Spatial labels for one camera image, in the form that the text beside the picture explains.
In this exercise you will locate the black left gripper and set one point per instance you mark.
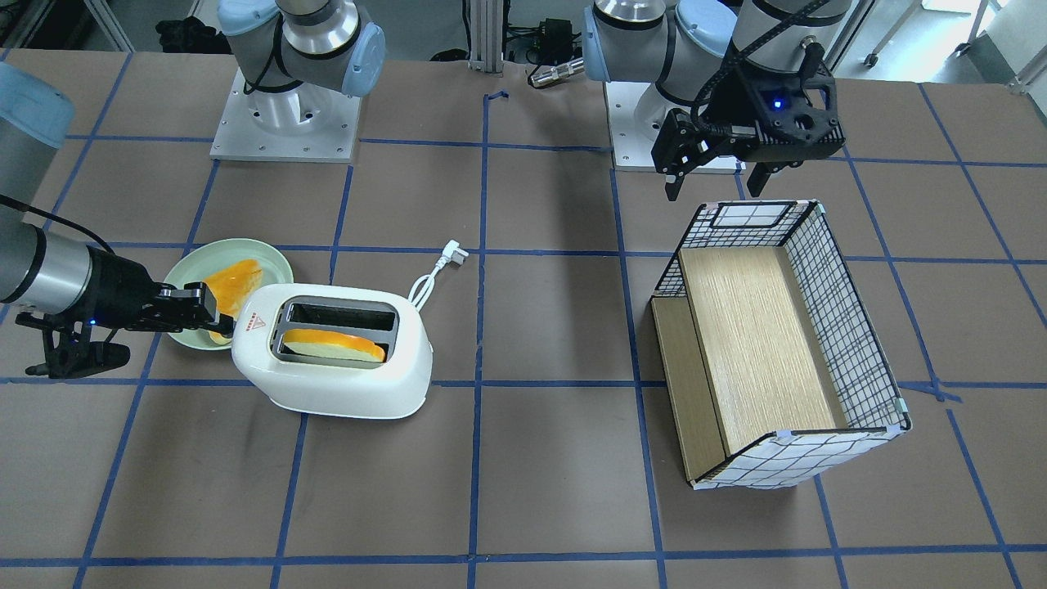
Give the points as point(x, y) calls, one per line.
point(736, 100)

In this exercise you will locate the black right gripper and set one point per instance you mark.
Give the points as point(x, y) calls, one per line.
point(117, 292)

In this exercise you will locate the white two-slot toaster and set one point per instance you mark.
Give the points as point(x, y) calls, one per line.
point(351, 384)

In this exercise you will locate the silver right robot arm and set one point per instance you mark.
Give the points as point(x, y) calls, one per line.
point(303, 67)

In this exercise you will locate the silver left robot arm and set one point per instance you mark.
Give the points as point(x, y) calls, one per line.
point(687, 48)

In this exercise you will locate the bread slice in toaster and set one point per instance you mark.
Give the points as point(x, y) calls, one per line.
point(332, 345)

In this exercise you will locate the triangular bread on plate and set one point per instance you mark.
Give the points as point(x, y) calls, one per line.
point(232, 286)

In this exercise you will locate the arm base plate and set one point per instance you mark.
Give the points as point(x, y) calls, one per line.
point(308, 124)
point(635, 111)

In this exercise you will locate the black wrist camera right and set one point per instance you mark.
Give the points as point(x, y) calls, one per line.
point(68, 350)

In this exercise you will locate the wire basket wooden shelf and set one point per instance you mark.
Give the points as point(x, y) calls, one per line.
point(773, 367)

